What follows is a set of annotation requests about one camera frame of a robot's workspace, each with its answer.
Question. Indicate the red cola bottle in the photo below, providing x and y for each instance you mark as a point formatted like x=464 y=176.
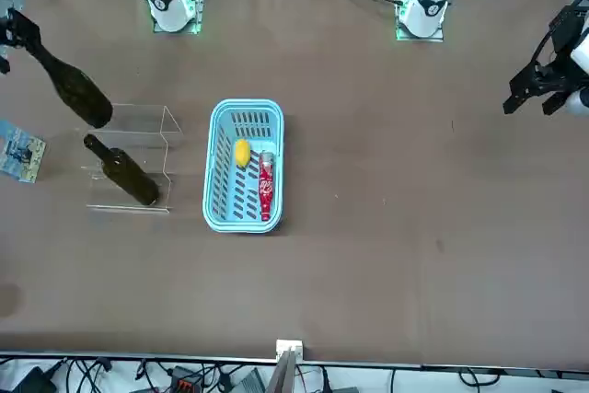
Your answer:
x=266 y=186

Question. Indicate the aluminium frame post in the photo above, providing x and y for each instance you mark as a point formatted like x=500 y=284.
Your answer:
x=284 y=374

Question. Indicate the light blue plastic basket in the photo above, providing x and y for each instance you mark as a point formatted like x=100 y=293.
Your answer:
x=211 y=172

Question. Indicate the sloped-shouldered dark wine bottle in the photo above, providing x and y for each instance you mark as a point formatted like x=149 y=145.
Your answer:
x=78 y=94

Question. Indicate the yellow lemon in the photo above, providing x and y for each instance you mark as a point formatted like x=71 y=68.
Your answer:
x=242 y=153

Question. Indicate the straight-shouldered dark wine bottle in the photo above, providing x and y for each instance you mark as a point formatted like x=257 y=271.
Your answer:
x=129 y=176

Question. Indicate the clear acrylic stepped shelf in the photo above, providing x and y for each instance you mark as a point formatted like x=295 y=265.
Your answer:
x=138 y=117

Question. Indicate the orange black electronic module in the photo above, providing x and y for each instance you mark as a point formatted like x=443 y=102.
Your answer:
x=186 y=381

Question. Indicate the white table edge bracket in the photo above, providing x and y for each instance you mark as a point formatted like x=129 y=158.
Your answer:
x=290 y=348

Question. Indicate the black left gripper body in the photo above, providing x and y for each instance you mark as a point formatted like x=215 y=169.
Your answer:
x=566 y=29

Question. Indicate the blue printed paper carton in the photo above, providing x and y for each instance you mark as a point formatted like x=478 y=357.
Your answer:
x=20 y=149

